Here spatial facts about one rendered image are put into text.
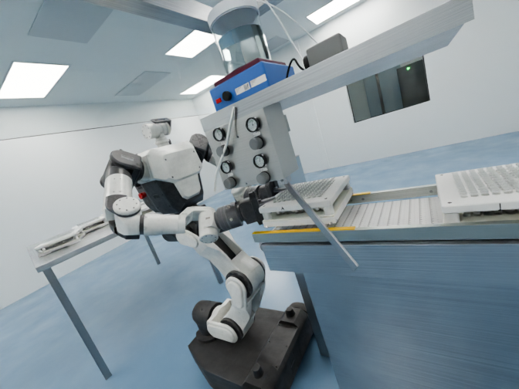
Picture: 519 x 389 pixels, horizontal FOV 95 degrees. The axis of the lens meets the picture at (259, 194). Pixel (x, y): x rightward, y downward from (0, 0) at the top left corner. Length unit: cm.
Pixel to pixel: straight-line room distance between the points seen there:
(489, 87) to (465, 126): 64
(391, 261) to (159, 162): 90
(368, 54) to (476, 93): 515
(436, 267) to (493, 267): 10
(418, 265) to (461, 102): 506
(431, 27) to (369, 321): 76
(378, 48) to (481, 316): 66
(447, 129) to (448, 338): 499
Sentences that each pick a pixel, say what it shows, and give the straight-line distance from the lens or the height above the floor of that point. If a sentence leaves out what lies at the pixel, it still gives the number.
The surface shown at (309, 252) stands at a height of 80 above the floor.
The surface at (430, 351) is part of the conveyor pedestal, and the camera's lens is 95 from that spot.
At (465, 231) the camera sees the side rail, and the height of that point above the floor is 86.
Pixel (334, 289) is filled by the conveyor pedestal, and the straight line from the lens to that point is 87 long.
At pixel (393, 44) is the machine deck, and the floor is 125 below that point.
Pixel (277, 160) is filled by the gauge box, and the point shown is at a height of 110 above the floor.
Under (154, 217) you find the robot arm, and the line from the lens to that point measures 85.
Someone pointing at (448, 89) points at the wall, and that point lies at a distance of 562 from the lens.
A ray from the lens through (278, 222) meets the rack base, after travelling 78.
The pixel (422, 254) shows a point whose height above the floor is 80.
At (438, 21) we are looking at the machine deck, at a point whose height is 125.
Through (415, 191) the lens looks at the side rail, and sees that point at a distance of 91.
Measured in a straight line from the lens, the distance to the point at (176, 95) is 84.
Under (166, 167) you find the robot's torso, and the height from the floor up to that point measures 117.
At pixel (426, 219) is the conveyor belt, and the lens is 77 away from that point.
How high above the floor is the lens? 117
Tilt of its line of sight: 12 degrees down
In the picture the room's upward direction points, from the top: 18 degrees counter-clockwise
